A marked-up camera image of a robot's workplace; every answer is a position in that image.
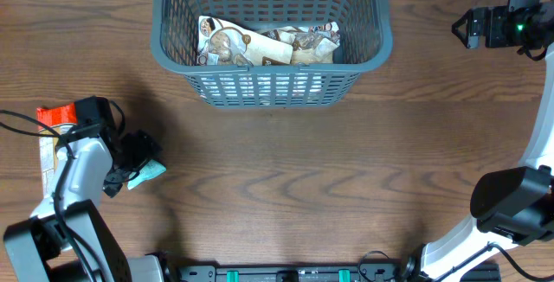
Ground small teal snack packet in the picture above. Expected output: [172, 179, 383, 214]
[127, 159, 166, 190]

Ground white patterned carton box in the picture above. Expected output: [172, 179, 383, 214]
[192, 74, 325, 106]

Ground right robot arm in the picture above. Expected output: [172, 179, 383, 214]
[396, 0, 553, 281]

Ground beige snack bag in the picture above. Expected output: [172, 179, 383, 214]
[268, 22, 340, 65]
[257, 26, 328, 65]
[196, 16, 293, 67]

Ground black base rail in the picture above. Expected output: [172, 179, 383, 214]
[172, 254, 503, 282]

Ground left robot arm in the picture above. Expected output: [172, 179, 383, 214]
[3, 96, 171, 282]

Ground grey plastic basket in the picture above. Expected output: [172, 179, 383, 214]
[151, 0, 393, 107]

